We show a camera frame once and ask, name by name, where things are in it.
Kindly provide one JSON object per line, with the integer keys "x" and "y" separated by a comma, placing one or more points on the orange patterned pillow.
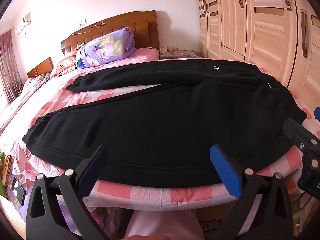
{"x": 67, "y": 64}

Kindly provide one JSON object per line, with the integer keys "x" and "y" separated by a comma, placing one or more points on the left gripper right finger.
{"x": 262, "y": 209}

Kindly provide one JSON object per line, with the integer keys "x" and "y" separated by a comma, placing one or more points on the green orange cloth pile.
{"x": 5, "y": 167}

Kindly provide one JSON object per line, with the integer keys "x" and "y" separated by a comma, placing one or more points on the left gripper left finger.
{"x": 45, "y": 219}

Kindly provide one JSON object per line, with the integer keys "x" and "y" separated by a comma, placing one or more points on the pink patterned curtain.
{"x": 10, "y": 77}

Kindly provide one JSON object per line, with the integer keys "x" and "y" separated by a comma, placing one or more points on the black sweatpants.
{"x": 160, "y": 136}

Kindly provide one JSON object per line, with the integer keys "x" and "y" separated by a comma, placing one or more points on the light wood wardrobe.
{"x": 280, "y": 36}

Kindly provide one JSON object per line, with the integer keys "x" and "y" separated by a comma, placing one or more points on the white wall air conditioner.
{"x": 25, "y": 22}

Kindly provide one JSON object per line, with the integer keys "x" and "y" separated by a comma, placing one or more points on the person's pink trousers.
{"x": 164, "y": 225}

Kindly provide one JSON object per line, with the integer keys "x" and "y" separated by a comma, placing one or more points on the floral covered nightstand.
{"x": 170, "y": 52}

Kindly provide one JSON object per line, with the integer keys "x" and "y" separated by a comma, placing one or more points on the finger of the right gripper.
{"x": 309, "y": 145}
{"x": 317, "y": 113}

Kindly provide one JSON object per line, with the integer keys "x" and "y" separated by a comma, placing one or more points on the purple floral folded quilt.
{"x": 108, "y": 48}

